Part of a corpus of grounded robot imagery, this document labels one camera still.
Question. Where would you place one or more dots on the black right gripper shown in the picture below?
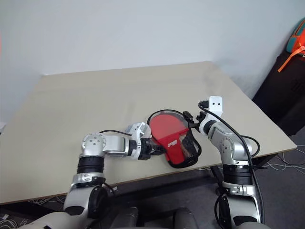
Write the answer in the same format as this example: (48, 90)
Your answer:
(199, 120)

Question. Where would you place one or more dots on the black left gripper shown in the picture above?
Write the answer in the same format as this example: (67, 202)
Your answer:
(146, 150)

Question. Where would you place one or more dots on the red black mesh paddle case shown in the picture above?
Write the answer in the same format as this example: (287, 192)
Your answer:
(174, 152)

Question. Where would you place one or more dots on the red table tennis paddle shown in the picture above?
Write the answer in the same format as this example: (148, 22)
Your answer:
(164, 126)

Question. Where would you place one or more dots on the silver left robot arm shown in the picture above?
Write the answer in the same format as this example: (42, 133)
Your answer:
(95, 143)

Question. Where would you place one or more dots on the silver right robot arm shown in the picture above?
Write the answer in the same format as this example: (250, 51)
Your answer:
(226, 143)

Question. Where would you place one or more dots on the dark grey rounded shape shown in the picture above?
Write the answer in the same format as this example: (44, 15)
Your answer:
(126, 218)
(184, 218)

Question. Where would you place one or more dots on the black cabinet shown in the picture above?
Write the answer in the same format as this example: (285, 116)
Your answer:
(283, 100)

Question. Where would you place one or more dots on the teal orange backpack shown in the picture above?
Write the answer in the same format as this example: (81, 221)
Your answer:
(296, 38)

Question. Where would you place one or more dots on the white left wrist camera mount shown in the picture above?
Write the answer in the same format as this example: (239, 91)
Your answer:
(137, 130)

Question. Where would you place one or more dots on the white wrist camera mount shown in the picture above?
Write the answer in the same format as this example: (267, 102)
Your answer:
(137, 130)
(215, 105)

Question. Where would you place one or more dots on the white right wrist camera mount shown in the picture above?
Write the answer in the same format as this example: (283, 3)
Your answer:
(215, 105)

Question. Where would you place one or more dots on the black table frame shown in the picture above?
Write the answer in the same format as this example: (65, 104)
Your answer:
(166, 183)

